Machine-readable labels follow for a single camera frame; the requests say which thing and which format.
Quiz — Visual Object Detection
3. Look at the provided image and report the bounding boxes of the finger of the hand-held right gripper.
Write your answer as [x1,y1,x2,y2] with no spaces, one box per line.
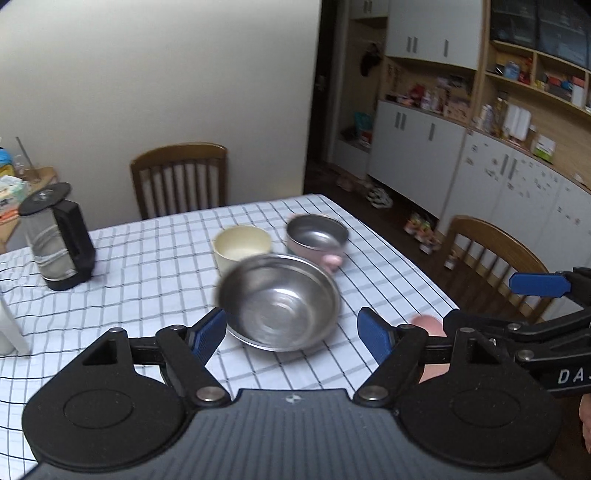
[509,267,591,306]
[443,310,555,354]

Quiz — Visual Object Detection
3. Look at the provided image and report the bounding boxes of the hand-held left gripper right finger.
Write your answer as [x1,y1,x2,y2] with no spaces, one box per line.
[353,307,511,408]

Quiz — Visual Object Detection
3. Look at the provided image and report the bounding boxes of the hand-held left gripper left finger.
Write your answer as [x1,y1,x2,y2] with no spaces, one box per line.
[83,307,232,408]

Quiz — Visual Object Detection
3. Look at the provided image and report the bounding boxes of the pink bear-shaped plate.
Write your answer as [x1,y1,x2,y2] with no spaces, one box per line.
[410,315,451,384]

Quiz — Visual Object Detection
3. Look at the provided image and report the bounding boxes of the large stainless steel bowl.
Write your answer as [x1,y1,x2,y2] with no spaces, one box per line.
[217,253,341,353]

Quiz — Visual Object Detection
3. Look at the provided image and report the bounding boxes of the cream bowl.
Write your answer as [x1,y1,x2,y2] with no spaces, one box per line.
[212,225,274,274]

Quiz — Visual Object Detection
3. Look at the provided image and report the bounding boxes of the pink steel-lined bowl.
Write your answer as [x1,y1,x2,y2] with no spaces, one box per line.
[285,215,350,273]

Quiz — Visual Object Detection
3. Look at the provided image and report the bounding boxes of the wooden slat-back chair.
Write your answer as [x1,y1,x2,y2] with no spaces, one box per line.
[438,215,555,324]
[130,143,228,220]

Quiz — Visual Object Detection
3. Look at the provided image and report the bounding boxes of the black white checked tablecloth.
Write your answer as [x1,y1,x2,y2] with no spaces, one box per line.
[0,194,462,468]

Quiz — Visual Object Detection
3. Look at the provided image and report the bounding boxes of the colourful children's shoes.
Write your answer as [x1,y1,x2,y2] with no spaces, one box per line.
[405,212,439,253]

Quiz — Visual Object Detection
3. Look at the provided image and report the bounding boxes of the green white box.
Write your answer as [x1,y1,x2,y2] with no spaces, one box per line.
[531,136,557,162]

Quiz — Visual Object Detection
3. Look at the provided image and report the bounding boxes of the grey sneakers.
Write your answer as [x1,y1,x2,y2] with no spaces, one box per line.
[367,187,394,209]

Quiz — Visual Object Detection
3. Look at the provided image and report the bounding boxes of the white flat containers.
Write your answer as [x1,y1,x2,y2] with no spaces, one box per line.
[503,105,532,139]

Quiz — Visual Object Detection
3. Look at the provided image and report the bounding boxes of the glass electric kettle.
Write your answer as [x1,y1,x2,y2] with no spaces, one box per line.
[18,182,97,291]

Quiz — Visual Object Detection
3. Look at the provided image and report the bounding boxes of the wooden side table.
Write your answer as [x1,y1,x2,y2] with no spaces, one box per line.
[0,166,58,254]

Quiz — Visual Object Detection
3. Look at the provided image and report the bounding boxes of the green tissue pack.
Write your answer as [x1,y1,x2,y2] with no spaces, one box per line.
[0,175,29,216]

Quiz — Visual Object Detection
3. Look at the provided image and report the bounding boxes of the white wooden wall cabinet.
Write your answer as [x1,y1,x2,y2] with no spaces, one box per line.
[332,0,591,296]

